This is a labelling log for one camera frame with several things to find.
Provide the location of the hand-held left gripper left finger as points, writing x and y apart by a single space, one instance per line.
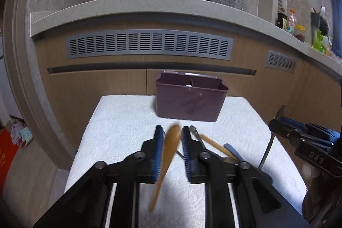
159 137

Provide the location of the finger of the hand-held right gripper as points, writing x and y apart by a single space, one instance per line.
324 135
291 127

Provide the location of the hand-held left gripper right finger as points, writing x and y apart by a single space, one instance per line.
186 142

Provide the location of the wooden spoon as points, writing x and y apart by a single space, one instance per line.
168 142

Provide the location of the wooden chopstick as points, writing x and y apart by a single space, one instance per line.
213 144

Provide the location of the metal spoon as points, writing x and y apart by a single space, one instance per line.
267 149

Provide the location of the purple utensil holder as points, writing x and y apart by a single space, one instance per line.
187 105

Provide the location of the person's right forearm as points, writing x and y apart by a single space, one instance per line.
316 198

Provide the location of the white textured cloth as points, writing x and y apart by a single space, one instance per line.
120 121

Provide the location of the small grey vent grille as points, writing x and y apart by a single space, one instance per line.
280 61

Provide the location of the green packet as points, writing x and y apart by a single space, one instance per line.
320 42

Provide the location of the large grey vent grille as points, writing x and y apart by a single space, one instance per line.
149 45

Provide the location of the yellow lid jar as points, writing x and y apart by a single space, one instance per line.
300 33

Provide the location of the clear bottle orange cap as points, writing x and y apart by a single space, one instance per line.
291 22

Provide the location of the dark sauce bottle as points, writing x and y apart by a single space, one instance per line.
281 19

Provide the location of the grey cutlery caddy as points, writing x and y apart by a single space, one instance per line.
319 22

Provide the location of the stone kitchen counter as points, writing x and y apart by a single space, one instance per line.
133 7

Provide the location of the patterned cloth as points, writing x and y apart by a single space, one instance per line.
22 133

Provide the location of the red board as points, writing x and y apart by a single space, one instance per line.
6 156

